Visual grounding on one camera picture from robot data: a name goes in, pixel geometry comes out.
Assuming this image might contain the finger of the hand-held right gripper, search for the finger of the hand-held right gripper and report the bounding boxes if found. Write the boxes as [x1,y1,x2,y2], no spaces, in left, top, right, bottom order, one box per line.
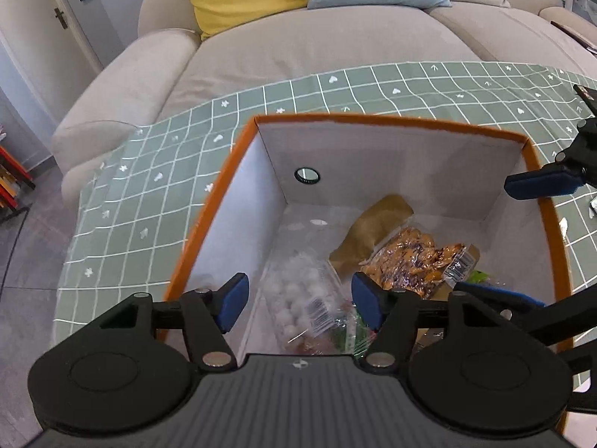
[504,118,597,199]
[453,281,597,374]

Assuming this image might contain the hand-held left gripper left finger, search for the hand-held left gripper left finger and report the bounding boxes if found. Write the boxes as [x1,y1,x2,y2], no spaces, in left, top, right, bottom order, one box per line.
[99,271,250,370]

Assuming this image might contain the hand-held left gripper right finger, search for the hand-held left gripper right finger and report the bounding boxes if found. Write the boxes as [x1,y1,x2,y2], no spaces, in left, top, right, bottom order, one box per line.
[351,271,514,370]

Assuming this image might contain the long white green packet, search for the long white green packet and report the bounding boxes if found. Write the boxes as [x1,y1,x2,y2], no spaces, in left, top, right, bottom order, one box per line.
[336,303,376,360]

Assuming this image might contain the orange nut snack packet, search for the orange nut snack packet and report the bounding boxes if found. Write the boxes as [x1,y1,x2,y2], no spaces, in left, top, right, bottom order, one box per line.
[359,226,481,299]

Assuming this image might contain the clear tray of white balls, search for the clear tray of white balls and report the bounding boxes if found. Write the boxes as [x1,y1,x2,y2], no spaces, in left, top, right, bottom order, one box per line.
[263,249,343,351]

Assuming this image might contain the orange storage box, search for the orange storage box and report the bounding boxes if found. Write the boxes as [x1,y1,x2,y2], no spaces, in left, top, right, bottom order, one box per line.
[156,113,575,435]

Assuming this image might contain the green checked tablecloth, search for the green checked tablecloth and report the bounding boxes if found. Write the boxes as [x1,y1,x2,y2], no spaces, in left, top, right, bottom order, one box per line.
[51,60,597,393]

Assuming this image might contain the dark flat item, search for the dark flat item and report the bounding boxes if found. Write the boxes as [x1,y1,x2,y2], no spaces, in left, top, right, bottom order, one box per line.
[550,21,597,54]

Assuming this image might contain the red shelf rack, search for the red shelf rack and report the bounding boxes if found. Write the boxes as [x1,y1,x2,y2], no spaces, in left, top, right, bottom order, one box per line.
[0,124,35,225]

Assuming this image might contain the beige sofa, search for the beige sofa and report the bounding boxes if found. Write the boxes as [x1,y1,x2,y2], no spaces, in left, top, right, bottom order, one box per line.
[51,0,597,206]

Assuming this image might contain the white door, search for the white door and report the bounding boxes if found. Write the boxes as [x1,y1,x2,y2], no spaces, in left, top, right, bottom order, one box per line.
[0,0,103,173]

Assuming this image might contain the black cable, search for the black cable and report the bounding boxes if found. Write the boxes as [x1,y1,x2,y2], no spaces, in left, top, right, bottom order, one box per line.
[0,205,31,299]

